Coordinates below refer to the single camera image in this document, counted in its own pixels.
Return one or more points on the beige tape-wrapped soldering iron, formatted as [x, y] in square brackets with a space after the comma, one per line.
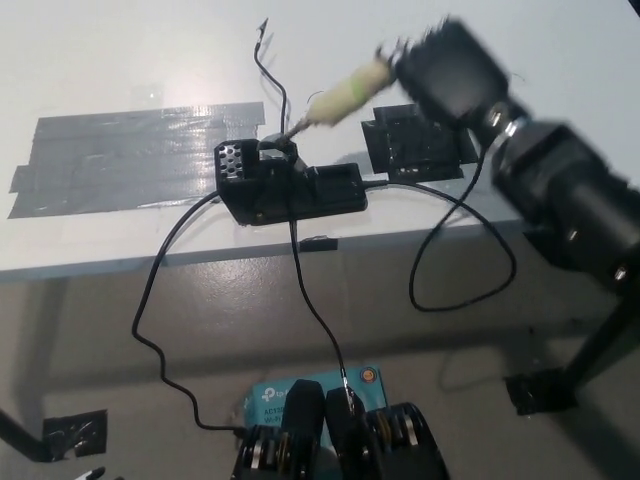
[350, 92]

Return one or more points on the grey duct tape patch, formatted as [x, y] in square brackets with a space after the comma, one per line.
[120, 160]

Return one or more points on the black soldering station base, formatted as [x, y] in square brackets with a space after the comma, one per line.
[325, 195]

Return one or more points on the small black tape piece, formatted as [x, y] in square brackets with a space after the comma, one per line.
[319, 244]

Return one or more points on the black table leg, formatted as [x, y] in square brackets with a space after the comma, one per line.
[600, 340]
[17, 437]

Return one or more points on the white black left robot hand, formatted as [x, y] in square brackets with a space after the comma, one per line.
[95, 472]

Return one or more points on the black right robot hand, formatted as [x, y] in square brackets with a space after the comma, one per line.
[450, 70]

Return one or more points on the black floor tape patch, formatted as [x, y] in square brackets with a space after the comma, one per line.
[75, 434]
[537, 395]

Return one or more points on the black printed holder tray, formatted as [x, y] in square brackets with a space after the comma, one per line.
[415, 145]

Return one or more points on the black tape under tray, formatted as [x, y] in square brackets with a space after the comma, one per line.
[370, 150]

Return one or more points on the teal router box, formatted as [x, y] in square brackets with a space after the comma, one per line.
[270, 400]

